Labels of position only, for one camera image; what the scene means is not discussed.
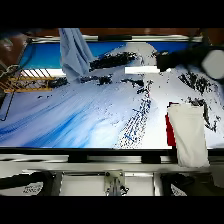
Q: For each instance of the white garment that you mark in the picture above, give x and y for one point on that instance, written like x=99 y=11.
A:
x=190 y=136

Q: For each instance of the light blue shirt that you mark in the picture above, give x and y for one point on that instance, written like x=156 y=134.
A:
x=74 y=53

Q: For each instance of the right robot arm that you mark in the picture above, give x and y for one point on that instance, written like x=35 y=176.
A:
x=186 y=57

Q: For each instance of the red garment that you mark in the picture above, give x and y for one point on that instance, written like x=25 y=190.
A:
x=170 y=135

